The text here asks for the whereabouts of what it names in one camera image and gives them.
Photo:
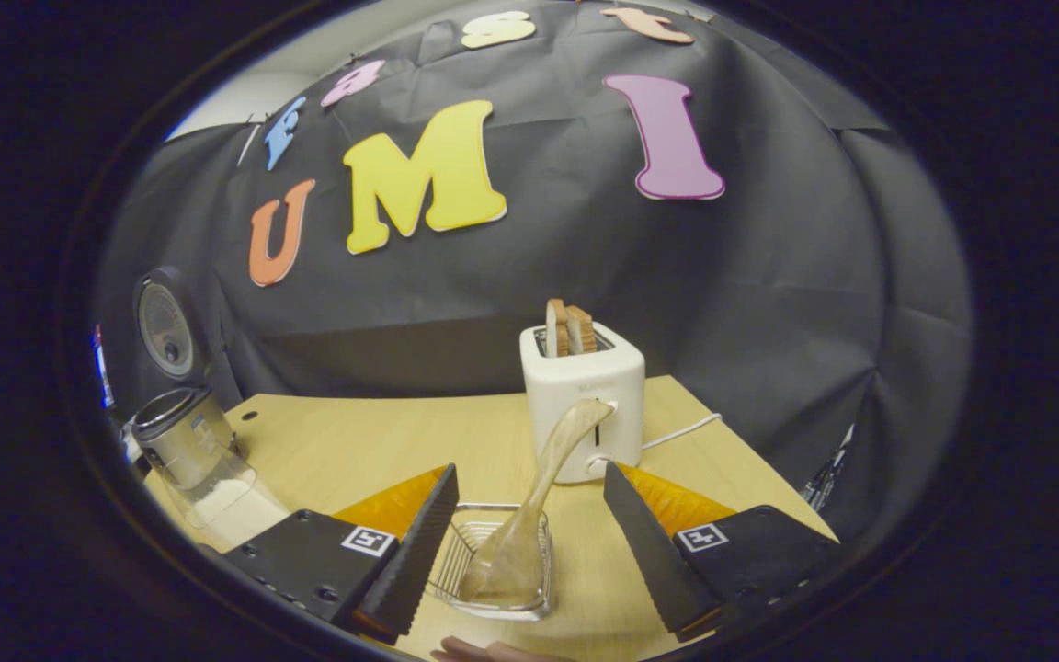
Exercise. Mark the white rice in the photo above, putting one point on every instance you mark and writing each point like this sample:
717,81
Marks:
235,519

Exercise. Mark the computer monitor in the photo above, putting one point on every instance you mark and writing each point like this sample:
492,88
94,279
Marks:
103,368

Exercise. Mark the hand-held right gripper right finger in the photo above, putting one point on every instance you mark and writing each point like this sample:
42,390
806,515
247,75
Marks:
644,552

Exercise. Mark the black and silver rice cooker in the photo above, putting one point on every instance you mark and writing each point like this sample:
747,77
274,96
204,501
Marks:
185,441

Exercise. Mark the wooden spoon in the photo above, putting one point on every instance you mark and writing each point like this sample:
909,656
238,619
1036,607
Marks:
511,561

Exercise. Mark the white toaster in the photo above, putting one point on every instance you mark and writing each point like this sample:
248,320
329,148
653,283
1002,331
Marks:
575,386

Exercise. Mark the clear plastic container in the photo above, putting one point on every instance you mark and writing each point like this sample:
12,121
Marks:
217,487

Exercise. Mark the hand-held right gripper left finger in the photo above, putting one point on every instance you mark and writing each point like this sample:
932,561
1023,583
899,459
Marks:
419,552

